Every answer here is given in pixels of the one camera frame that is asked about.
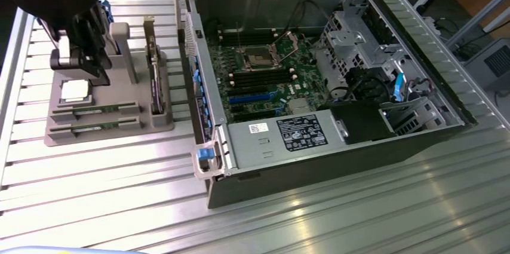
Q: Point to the green RAM stick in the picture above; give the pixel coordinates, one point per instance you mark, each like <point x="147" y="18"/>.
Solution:
<point x="95" y="125"/>
<point x="95" y="108"/>

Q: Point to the black RAM slot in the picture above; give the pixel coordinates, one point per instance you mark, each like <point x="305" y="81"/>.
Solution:
<point x="264" y="84"/>
<point x="260" y="72"/>
<point x="261" y="76"/>
<point x="248" y="31"/>
<point x="248" y="35"/>

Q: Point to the silver CPU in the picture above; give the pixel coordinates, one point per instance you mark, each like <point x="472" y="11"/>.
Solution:
<point x="75" y="90"/>

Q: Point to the graphics card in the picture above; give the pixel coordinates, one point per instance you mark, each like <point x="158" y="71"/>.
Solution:
<point x="155" y="80"/>

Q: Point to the grey parts rack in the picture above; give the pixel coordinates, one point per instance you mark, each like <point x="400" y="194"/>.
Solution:
<point x="111" y="122"/>

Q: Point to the thin metal locking lever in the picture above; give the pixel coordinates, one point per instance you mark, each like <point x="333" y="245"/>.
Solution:
<point x="240" y="34"/>

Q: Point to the CPU socket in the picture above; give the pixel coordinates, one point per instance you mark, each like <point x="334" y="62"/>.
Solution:
<point x="256" y="56"/>

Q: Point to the blue expansion slot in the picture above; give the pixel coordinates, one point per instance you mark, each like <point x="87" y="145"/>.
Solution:
<point x="252" y="97"/>

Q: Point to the metal socket cover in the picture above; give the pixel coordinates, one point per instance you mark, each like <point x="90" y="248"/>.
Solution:
<point x="285" y="43"/>

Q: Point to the blue case latch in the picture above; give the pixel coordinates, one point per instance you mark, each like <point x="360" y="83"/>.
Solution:
<point x="204" y="154"/>

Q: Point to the black expansion slot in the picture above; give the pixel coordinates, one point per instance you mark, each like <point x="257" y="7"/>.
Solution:
<point x="256" y="114"/>

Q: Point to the green motherboard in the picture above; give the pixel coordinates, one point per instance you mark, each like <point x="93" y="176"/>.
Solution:
<point x="297" y="62"/>

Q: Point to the grey power supply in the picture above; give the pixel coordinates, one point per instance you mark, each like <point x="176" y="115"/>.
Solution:
<point x="256" y="146"/>

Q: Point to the silver chipset heat sink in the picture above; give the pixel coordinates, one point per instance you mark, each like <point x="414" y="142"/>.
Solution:
<point x="300" y="106"/>

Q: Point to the metal disk bay cage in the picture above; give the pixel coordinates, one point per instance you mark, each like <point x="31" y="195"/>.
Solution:
<point x="346" y="42"/>

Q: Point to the open black PC case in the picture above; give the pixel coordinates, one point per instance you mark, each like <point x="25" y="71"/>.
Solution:
<point x="302" y="173"/>

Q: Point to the blue and yellow object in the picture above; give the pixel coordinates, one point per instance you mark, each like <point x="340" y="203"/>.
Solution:
<point x="37" y="250"/>

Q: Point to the black fan shroud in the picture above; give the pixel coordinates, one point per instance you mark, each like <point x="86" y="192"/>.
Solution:
<point x="358" y="122"/>

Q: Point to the grey computer tower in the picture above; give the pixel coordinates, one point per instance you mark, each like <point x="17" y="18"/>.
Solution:
<point x="492" y="65"/>

